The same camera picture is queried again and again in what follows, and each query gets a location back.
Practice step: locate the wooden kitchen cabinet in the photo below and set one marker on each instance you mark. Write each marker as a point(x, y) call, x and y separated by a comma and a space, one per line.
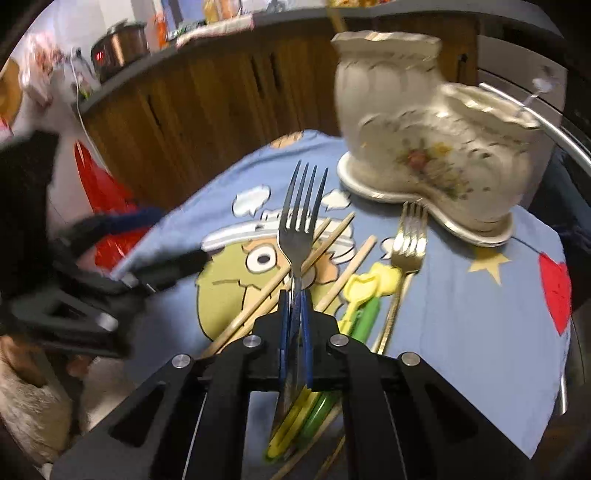
point(171, 122)

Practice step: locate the blue cartoon tablecloth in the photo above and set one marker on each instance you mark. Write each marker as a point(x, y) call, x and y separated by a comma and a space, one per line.
point(493, 322)

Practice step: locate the gold fork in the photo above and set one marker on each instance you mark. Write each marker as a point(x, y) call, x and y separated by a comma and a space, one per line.
point(407, 256)

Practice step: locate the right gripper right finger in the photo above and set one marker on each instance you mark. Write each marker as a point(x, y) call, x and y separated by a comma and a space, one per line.
point(366, 383)

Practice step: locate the cream ceramic utensil holder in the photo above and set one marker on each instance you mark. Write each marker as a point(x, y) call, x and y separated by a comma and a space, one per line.
point(460, 151)

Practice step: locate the red plastic bag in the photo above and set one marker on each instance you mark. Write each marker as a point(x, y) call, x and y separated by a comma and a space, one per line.
point(106, 195)

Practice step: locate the brown rice cooker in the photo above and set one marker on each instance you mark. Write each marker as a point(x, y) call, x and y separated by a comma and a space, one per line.
point(123, 43)

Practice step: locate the chrome oven handle rail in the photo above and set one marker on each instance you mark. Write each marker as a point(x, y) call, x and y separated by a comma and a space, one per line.
point(562, 201)

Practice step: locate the person's left hand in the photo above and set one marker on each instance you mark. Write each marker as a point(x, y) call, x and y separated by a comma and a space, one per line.
point(19, 355)

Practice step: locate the green yellow plastic spoon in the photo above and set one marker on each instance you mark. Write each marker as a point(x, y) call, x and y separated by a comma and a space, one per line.
point(366, 316)

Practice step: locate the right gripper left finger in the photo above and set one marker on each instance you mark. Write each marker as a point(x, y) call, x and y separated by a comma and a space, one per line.
point(223, 385)

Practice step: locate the yellow plastic fork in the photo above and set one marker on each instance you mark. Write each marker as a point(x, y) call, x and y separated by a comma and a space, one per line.
point(358, 290)

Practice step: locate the wooden chopstick on cloth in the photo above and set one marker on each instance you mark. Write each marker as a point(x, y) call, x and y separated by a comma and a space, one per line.
point(335, 291)

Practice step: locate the silver steel fork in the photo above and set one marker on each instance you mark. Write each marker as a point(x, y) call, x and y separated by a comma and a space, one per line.
point(295, 237)

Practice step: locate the wooden chopstick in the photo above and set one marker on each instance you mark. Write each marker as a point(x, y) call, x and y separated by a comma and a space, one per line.
point(246, 329)
point(266, 297)
point(335, 291)

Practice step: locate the white red dish cloth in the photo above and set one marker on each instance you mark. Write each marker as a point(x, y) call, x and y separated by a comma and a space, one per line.
point(218, 29)

